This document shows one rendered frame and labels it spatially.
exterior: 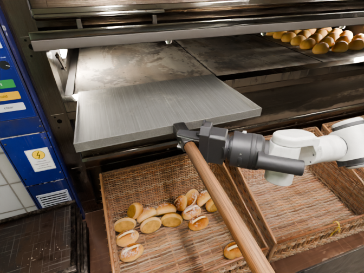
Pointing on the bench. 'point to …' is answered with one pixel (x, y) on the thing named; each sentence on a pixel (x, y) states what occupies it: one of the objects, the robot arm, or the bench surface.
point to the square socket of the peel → (180, 137)
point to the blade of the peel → (155, 110)
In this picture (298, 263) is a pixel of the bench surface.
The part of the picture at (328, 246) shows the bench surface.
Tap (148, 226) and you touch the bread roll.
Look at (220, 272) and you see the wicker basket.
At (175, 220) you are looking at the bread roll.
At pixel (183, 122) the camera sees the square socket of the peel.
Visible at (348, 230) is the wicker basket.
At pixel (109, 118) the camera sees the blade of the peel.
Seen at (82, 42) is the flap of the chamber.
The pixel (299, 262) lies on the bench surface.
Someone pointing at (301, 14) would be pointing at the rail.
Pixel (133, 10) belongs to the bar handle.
